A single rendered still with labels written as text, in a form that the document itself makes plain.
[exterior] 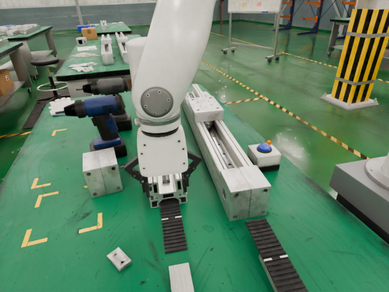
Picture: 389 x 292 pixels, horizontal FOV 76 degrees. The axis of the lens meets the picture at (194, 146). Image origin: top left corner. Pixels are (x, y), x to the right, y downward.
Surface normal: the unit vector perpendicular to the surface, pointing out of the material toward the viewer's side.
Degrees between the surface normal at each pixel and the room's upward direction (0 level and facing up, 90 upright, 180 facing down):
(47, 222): 0
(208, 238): 0
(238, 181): 0
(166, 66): 83
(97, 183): 90
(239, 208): 90
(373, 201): 90
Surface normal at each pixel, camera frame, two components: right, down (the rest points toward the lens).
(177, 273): -0.04, -0.86
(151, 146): 0.12, 0.46
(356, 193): -0.95, 0.18
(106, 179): 0.36, 0.46
